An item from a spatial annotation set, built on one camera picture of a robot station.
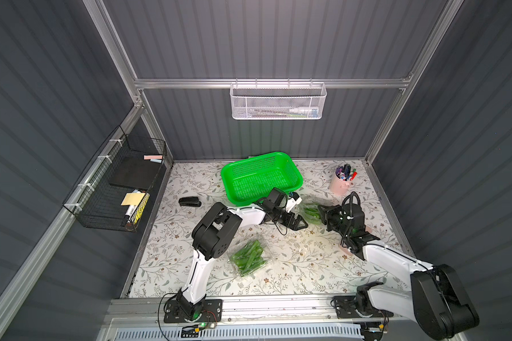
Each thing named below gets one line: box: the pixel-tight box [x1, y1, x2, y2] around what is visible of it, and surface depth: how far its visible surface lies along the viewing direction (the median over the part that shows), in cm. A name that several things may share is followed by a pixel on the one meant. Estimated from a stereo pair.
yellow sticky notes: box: [120, 192, 146, 207], surface depth 72 cm
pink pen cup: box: [329, 163, 357, 196], surface depth 101 cm
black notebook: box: [109, 156, 162, 190], surface depth 77 cm
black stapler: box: [178, 196, 202, 207], surface depth 104 cm
